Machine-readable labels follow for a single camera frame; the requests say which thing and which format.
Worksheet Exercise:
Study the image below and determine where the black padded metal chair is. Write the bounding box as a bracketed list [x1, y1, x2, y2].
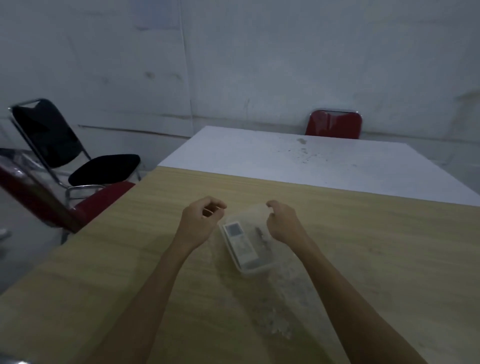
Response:
[8, 98, 142, 189]

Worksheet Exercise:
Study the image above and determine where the person's right forearm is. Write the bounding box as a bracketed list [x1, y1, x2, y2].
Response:
[294, 238, 429, 364]

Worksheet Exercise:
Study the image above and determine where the person's left hand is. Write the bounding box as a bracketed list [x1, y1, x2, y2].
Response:
[180, 196, 228, 251]

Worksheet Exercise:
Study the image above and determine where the person's left forearm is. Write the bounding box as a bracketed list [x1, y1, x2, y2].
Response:
[83, 240, 196, 364]

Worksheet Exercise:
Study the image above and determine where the red padded metal chair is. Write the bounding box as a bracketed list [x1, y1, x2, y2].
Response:
[0, 148, 136, 245]
[304, 109, 363, 140]

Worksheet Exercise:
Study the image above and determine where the person's right hand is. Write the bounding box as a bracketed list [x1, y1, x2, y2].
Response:
[265, 200, 305, 247]

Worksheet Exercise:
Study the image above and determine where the clear plastic container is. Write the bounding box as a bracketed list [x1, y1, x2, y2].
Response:
[218, 202, 279, 275]

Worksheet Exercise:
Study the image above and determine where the white remote control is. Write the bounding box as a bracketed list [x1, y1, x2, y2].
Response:
[222, 221, 260, 269]

